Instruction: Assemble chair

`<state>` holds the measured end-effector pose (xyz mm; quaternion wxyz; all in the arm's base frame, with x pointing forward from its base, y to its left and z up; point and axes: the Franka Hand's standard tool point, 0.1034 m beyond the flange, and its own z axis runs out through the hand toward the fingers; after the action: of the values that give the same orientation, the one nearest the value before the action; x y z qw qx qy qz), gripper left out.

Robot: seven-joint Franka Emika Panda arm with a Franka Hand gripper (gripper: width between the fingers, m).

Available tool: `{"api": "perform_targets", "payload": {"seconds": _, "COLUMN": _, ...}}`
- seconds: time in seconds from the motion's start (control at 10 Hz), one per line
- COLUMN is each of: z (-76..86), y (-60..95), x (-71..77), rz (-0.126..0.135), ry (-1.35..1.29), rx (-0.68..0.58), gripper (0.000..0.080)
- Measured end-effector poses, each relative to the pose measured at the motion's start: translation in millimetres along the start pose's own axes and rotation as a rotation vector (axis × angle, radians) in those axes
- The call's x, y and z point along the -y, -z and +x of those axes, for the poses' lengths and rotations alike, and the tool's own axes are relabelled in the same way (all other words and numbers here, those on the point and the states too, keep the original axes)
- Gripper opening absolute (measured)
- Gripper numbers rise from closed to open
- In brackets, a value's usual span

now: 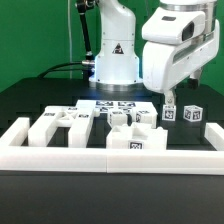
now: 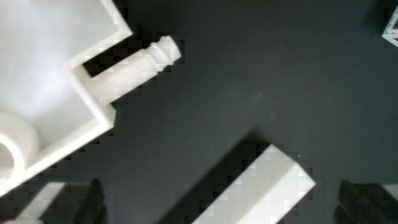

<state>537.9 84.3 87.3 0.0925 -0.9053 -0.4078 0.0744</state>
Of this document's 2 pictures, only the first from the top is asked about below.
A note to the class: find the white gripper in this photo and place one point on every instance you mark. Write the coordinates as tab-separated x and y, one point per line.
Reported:
164	66

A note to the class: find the white tag sheet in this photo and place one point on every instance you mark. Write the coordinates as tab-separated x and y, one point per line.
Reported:
102	106

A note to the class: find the white U-shaped fence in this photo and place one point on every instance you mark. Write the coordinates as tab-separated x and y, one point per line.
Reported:
15	156

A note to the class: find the white chair back frame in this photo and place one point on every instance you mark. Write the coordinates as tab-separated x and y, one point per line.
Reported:
79	122

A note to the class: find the small tagged nut cube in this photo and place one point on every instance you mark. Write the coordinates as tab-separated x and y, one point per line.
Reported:
169	113
193	113

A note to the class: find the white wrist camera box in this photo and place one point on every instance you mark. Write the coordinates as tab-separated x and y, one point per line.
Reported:
173	27

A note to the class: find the white chair seat part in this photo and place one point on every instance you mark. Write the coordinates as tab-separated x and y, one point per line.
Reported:
137	136

